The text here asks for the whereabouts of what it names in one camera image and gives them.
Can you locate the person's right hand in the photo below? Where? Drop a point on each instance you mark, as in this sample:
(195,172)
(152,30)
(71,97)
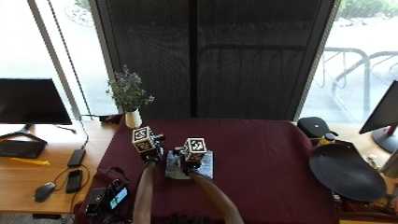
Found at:
(187,164)

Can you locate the person's left hand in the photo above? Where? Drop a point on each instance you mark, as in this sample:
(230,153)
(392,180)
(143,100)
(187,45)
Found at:
(152,154)

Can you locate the white marker cube on right glove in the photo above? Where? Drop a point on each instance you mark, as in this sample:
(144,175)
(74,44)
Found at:
(195,149)

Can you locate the white marker cube on glove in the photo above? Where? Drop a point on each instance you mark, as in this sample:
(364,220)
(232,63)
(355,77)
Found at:
(143,139)
(195,149)

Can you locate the white marker cube on left glove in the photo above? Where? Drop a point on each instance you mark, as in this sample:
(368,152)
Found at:
(143,139)

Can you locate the folded blue white cloth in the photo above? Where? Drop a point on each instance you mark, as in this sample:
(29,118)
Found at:
(207,165)

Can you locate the white vase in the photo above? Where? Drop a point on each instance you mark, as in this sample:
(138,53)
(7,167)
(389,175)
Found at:
(134,119)

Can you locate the bunch of small pale flowers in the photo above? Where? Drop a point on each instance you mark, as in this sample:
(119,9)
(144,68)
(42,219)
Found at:
(128,91)

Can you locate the maroon tablecloth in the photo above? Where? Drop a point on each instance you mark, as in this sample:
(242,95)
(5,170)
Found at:
(262,165)

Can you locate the black phone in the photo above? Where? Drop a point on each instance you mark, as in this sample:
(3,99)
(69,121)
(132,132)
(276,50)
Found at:
(74,181)

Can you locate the dark mesh window screen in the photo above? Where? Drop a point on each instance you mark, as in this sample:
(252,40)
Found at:
(240,62)

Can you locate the yellow flat strip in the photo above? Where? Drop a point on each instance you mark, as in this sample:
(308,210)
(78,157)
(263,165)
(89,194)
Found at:
(31,161)

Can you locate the dark grey computer mouse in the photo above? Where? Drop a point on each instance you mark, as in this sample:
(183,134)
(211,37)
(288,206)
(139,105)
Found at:
(45,191)

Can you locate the black keyboard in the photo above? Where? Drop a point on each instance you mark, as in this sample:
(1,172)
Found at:
(21,148)

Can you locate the black monitor with forked stand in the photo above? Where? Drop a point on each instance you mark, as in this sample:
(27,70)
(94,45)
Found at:
(29,101)

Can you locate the yellow bottle with black cap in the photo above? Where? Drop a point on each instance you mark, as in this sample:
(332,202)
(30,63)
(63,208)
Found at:
(328,139)

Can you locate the black oval seat shell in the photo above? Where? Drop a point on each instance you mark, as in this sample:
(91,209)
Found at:
(347,172)

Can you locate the black monitor with round foot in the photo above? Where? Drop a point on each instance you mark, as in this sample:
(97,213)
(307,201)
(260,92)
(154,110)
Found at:
(384,115)

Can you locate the grey metal bicycle rack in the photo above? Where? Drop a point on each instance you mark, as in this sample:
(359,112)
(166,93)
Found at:
(367,81)

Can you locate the black camera device with screen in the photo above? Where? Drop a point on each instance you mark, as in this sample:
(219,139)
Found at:
(108,197)

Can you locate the grey window frame post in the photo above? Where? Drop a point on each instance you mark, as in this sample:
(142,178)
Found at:
(54,59)

